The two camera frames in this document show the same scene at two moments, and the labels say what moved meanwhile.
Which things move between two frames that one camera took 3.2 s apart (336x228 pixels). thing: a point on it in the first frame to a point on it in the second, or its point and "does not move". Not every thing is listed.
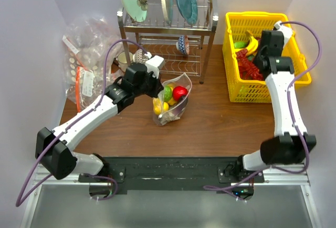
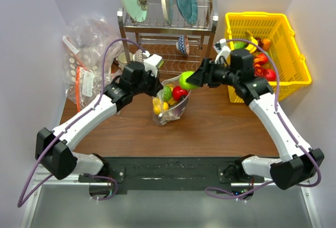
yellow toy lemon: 159,106 does not move
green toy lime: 168,93 does not move
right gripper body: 259,55 to 218,74
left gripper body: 150,85 does not move
